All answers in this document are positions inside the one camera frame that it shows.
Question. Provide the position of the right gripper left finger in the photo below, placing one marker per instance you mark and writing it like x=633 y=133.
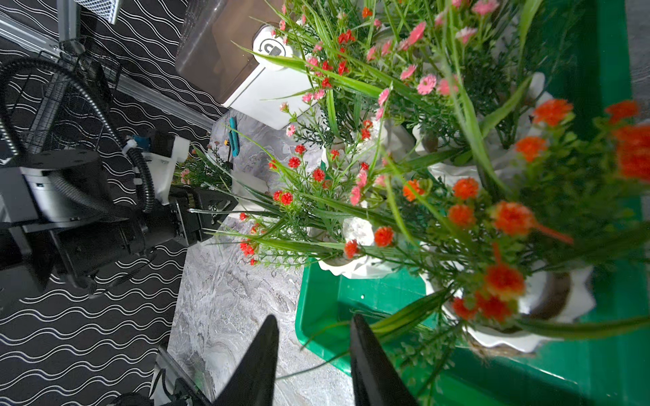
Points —
x=253 y=381

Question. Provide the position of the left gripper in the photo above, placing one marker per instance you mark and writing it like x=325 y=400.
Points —
x=198 y=213

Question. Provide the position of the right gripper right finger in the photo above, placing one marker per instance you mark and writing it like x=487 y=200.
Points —
x=375 y=381

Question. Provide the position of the red flower pot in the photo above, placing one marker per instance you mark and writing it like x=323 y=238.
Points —
x=337 y=213

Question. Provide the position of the pink flower pot front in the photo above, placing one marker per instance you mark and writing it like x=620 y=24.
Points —
x=329 y=41

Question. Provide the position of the pink flower pot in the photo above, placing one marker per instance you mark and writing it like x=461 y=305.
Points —
x=329 y=41
x=205 y=169

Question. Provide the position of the orange flower pot tray front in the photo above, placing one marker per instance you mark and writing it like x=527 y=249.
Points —
x=478 y=242

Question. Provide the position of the green grass pot back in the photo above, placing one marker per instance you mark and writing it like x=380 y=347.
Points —
x=476 y=136

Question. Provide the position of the pink flower pot back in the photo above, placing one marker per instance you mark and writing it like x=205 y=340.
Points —
x=205 y=169

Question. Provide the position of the green plant pot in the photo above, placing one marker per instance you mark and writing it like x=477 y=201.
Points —
x=386 y=127

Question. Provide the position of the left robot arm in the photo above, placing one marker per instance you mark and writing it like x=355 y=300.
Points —
x=57 y=215

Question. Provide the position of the brown lidded storage box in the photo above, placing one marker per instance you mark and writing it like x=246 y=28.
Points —
x=223 y=51

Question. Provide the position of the teal handled tool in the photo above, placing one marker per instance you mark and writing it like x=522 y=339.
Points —
x=234 y=137

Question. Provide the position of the black wire wall basket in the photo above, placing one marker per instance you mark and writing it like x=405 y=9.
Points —
x=60 y=117

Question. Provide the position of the white mesh wall basket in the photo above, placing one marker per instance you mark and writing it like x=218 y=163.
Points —
x=104 y=9

